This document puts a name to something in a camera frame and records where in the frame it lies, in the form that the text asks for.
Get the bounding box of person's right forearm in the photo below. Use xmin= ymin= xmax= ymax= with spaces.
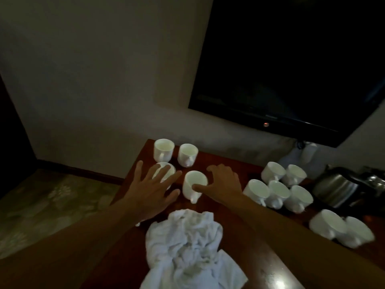
xmin=231 ymin=195 xmax=385 ymax=289

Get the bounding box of person's right hand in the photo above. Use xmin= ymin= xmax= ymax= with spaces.
xmin=192 ymin=164 xmax=243 ymax=205

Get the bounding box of dark red wooden table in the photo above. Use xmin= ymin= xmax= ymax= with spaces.
xmin=81 ymin=139 xmax=385 ymax=289

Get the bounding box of dark wooden cabinet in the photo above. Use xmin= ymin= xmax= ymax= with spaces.
xmin=0 ymin=75 xmax=38 ymax=199

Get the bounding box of person's left hand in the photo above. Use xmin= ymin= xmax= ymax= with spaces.
xmin=123 ymin=160 xmax=183 ymax=222

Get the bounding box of black and steel kettle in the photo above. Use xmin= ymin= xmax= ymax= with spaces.
xmin=359 ymin=167 xmax=385 ymax=208

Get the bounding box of steel kettle with black lid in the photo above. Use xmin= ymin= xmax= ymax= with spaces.
xmin=311 ymin=165 xmax=361 ymax=210

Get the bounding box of white ceramic cup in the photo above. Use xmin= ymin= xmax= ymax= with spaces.
xmin=152 ymin=161 xmax=176 ymax=190
xmin=281 ymin=164 xmax=307 ymax=187
xmin=309 ymin=209 xmax=349 ymax=240
xmin=336 ymin=216 xmax=375 ymax=249
xmin=284 ymin=185 xmax=314 ymax=214
xmin=182 ymin=170 xmax=209 ymax=204
xmin=261 ymin=161 xmax=286 ymax=184

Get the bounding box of white cloth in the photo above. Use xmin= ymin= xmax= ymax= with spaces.
xmin=140 ymin=209 xmax=249 ymax=289

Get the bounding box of black wall television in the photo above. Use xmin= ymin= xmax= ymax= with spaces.
xmin=188 ymin=0 xmax=385 ymax=148

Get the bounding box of person's left forearm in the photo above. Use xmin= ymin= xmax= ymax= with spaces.
xmin=0 ymin=197 xmax=142 ymax=289

